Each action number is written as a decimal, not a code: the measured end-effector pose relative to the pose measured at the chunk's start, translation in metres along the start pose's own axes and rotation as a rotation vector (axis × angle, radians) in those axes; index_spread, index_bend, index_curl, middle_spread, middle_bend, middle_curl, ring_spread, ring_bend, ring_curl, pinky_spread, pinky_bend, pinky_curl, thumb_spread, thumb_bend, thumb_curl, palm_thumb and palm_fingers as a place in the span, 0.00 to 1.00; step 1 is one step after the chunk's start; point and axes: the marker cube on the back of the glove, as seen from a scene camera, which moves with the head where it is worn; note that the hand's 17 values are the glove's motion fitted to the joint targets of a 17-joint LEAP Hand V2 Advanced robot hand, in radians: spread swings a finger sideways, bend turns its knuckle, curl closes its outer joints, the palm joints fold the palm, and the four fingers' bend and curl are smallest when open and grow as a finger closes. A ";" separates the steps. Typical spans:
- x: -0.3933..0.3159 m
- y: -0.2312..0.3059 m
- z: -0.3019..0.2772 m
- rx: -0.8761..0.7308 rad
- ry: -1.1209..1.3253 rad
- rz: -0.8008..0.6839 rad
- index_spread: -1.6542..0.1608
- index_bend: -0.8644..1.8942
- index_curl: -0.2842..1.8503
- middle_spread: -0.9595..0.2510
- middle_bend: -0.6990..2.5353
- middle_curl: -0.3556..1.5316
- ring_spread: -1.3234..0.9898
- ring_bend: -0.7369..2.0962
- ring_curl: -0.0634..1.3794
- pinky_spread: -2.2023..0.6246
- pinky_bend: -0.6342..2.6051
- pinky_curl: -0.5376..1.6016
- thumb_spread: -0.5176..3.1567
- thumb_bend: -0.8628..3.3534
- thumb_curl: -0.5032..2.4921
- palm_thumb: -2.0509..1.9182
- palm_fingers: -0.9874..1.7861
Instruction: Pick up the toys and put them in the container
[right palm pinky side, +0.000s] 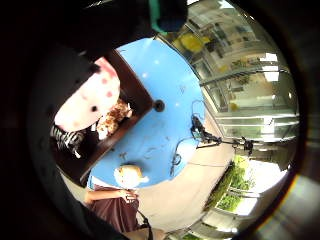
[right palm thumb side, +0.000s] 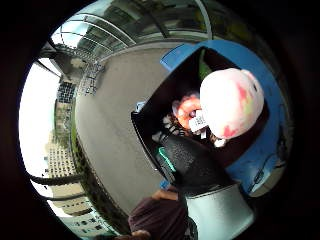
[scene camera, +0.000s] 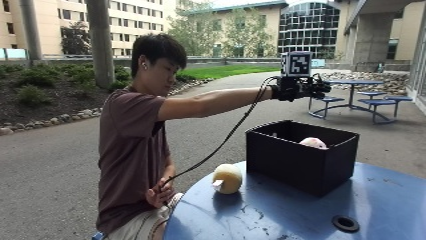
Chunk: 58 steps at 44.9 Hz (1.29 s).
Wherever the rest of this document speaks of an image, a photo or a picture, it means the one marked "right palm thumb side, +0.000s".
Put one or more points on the white label tag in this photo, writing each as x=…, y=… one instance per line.
x=198, y=122

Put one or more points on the orange plush toy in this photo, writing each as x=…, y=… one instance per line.
x=185, y=111

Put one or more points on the the person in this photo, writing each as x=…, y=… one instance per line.
x=156, y=216

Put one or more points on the black storage bin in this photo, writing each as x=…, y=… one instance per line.
x=166, y=100

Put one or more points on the pink and white plush toy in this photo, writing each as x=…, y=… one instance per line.
x=230, y=100

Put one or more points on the green hedge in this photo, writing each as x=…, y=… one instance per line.
x=90, y=186

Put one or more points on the beige high-rise building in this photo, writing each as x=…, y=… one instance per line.
x=61, y=163

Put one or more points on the metal rack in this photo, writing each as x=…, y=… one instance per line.
x=90, y=78

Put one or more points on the glass canopy roof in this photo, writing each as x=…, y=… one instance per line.
x=110, y=26

